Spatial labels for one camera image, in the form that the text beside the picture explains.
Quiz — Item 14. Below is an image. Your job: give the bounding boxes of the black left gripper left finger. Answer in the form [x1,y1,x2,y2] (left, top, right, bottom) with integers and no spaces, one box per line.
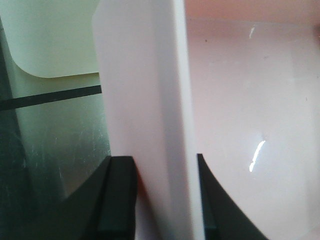
[60,156,138,240]

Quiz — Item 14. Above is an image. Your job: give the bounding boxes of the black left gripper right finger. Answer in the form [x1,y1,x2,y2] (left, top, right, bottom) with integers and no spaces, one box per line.
[197,153,267,240]

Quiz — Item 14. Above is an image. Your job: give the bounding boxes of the pink plastic bin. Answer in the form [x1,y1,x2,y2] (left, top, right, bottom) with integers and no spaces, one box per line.
[92,0,320,240]

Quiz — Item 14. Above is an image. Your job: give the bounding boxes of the black tape strip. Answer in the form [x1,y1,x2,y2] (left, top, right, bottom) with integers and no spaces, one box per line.
[0,85,102,111]

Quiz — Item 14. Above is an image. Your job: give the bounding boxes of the cream plastic basket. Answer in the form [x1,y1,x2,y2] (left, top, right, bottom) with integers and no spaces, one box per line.
[0,0,102,79]

